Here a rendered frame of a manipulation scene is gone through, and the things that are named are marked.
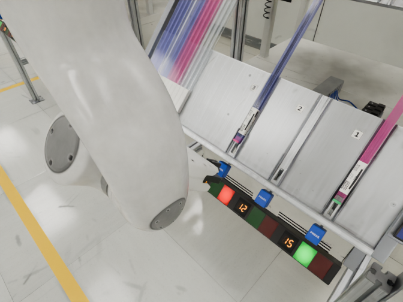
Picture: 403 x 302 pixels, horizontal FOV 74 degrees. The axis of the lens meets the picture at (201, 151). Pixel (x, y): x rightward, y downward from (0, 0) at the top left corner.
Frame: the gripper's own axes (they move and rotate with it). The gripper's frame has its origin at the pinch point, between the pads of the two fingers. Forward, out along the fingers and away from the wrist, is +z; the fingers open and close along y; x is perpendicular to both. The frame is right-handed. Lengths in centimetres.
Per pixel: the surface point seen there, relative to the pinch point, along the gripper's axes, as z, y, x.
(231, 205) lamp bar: 6.3, 5.5, -5.5
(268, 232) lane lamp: 6.2, 14.9, -5.3
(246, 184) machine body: 60, -12, -11
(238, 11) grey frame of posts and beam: 35, -39, 45
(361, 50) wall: 179, -30, 103
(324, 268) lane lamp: 6.2, 26.0, -4.4
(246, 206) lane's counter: 6.3, 8.5, -3.7
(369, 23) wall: 166, -32, 117
